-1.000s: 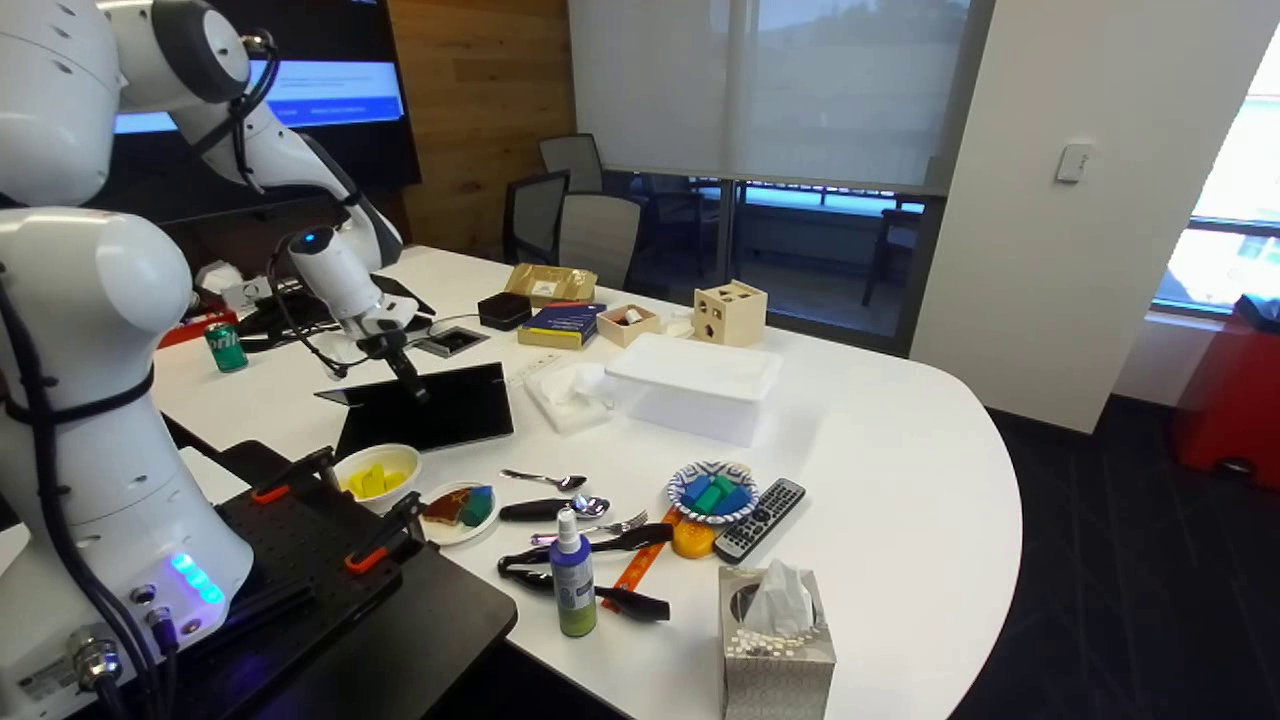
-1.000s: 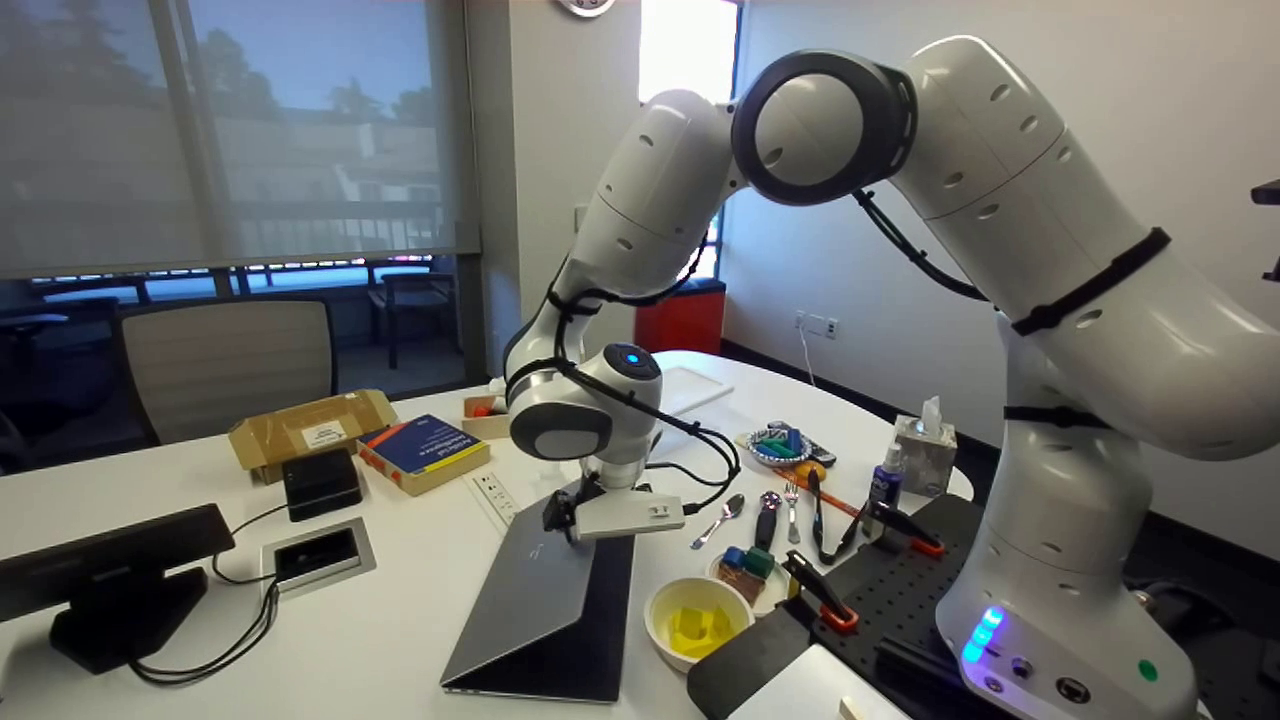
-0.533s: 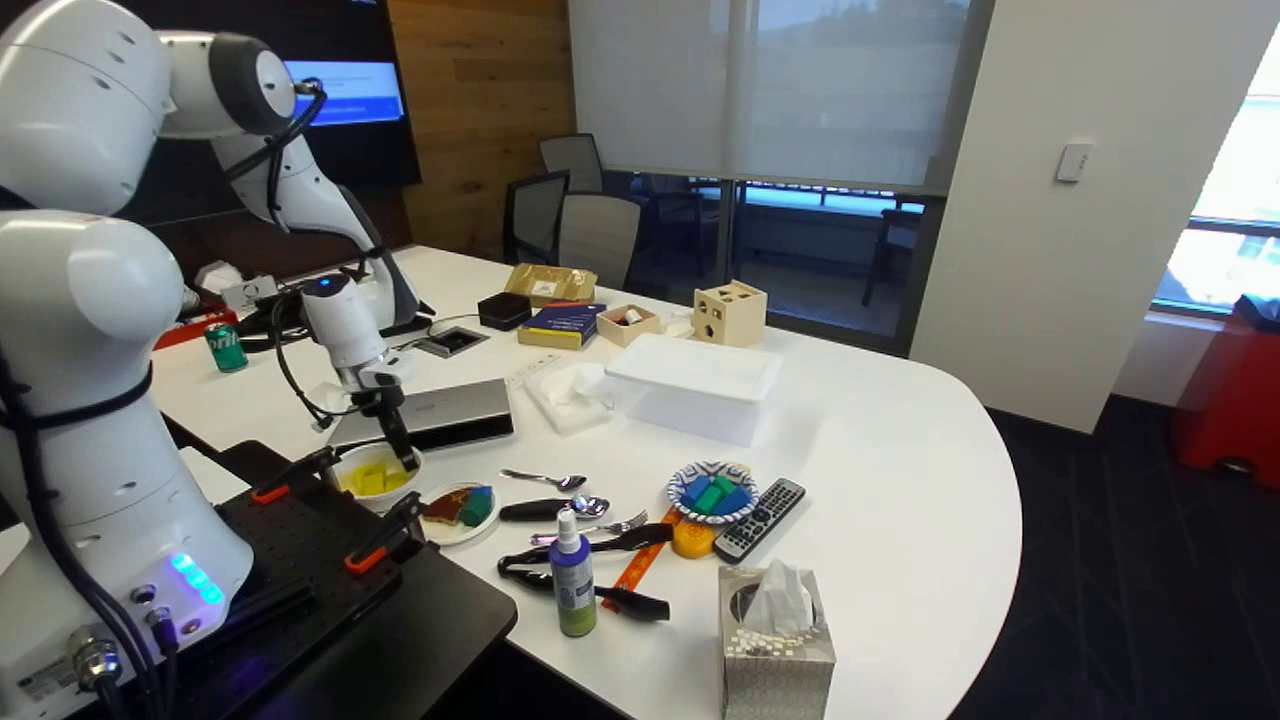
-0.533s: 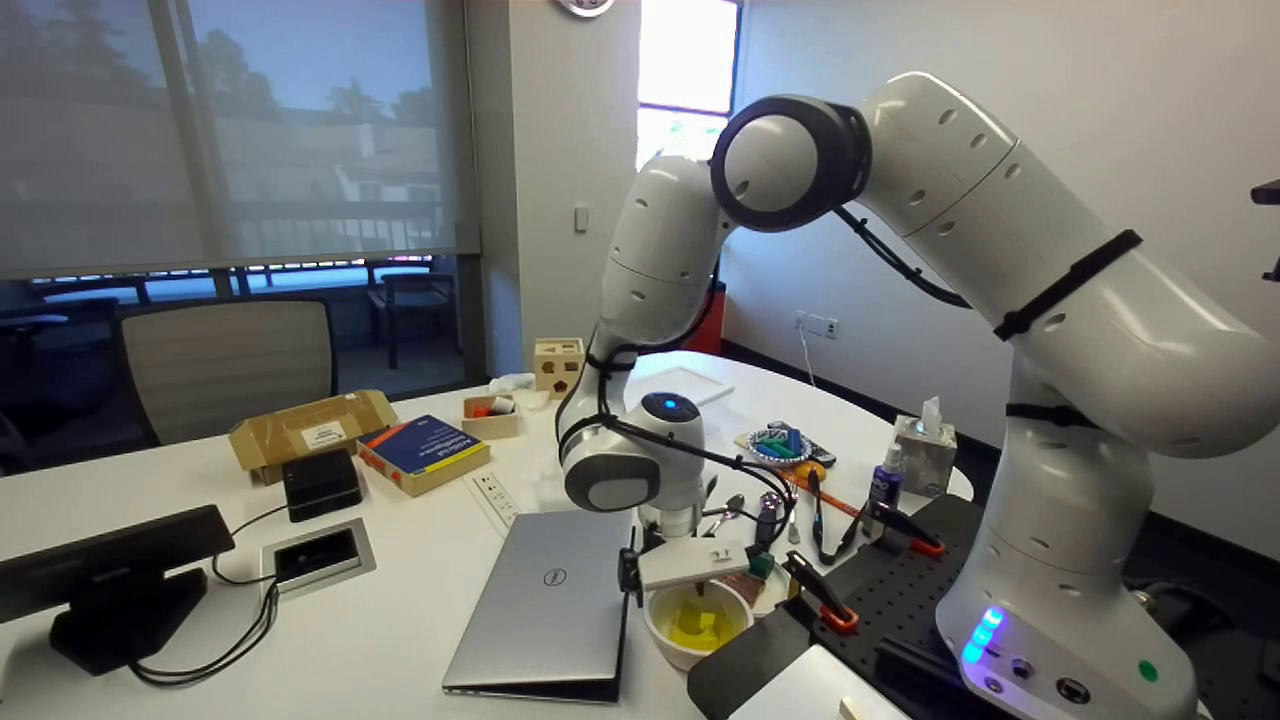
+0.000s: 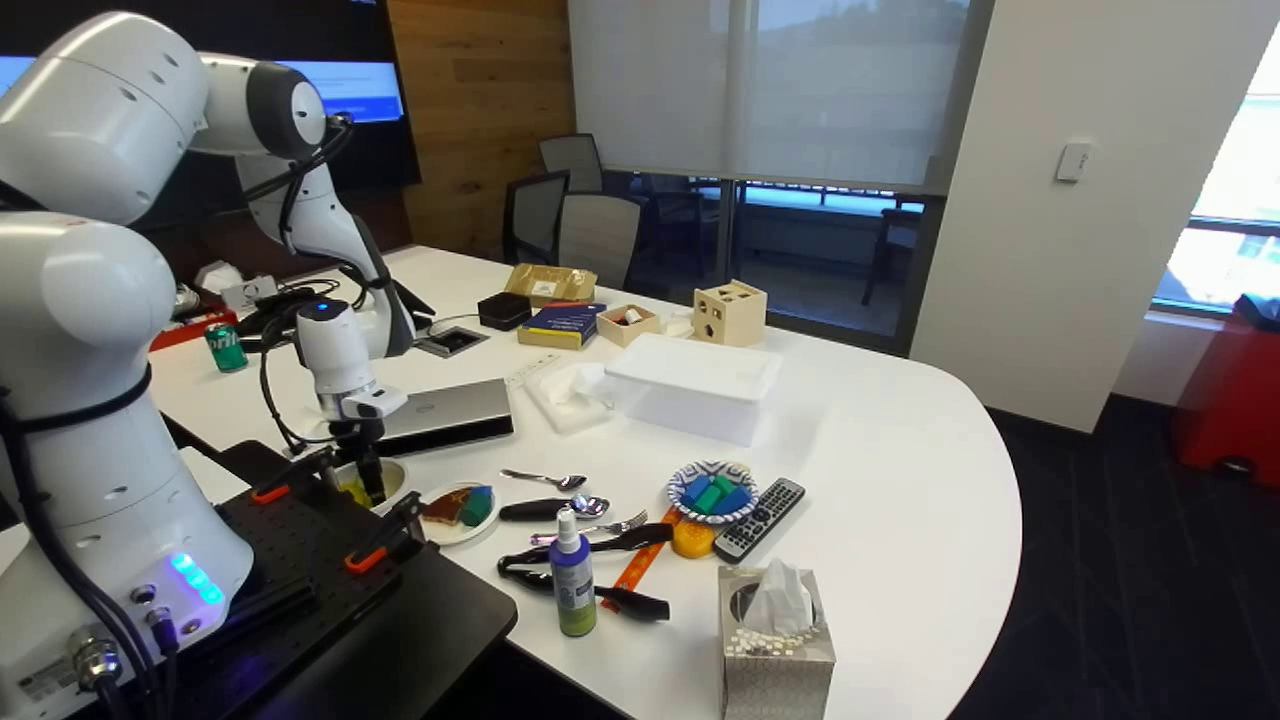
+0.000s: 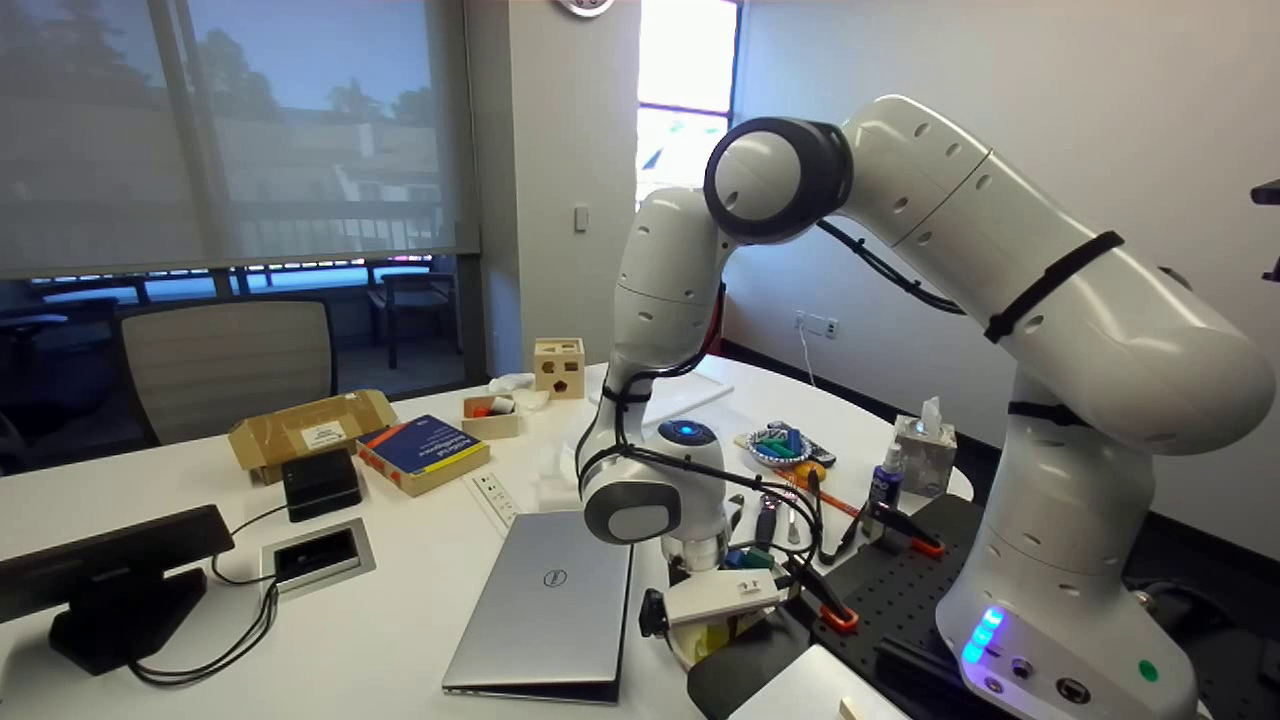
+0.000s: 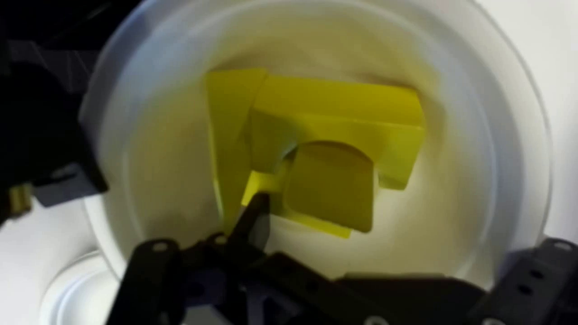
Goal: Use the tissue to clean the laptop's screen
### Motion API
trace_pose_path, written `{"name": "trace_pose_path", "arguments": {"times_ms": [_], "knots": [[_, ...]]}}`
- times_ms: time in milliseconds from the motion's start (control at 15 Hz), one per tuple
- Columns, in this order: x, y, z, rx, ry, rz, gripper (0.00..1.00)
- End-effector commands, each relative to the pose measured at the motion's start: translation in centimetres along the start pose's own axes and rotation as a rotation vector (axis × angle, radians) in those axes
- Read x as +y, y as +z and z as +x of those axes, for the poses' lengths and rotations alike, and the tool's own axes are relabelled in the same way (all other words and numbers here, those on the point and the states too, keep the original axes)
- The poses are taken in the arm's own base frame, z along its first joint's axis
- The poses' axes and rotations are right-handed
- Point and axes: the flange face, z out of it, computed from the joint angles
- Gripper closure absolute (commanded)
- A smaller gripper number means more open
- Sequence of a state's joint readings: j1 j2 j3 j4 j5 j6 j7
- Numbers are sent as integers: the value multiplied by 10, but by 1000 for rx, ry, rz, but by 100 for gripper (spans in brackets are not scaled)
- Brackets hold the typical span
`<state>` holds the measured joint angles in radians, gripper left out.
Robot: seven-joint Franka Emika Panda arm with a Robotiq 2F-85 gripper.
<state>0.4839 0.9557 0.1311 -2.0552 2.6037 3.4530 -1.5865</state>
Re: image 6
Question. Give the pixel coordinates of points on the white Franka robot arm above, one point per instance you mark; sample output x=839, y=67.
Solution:
x=1065, y=344

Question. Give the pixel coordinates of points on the white tissue in box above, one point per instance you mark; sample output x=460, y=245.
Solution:
x=934, y=419

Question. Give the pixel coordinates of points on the grey tissue box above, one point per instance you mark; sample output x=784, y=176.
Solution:
x=927, y=464

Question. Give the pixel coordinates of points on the white foam box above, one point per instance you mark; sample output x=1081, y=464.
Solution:
x=703, y=392

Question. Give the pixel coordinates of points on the wooden shape sorter cube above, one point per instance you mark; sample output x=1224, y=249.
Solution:
x=560, y=369

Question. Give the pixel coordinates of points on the small wooden box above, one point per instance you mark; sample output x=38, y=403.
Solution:
x=490, y=411

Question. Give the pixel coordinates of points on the blue patterned plate with blocks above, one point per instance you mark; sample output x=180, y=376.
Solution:
x=777, y=444

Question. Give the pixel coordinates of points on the yellow round object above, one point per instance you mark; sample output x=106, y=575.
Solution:
x=809, y=473

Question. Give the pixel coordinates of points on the blue book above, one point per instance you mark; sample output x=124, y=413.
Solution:
x=420, y=448

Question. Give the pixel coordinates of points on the cardboard box with label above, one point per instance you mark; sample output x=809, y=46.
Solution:
x=305, y=434

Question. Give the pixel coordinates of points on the small black box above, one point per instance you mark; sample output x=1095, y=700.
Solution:
x=320, y=485

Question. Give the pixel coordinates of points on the grey office chair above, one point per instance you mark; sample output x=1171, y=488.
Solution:
x=224, y=374

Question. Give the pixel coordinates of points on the dark office chair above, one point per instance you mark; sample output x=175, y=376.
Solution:
x=26, y=403

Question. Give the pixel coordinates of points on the white light switch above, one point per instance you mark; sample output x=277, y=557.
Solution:
x=580, y=222

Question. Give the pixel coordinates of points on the white wall outlet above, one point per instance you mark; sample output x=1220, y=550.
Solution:
x=821, y=330

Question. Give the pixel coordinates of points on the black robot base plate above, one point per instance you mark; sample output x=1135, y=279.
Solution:
x=892, y=614

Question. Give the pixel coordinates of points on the wall clock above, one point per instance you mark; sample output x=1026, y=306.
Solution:
x=585, y=7

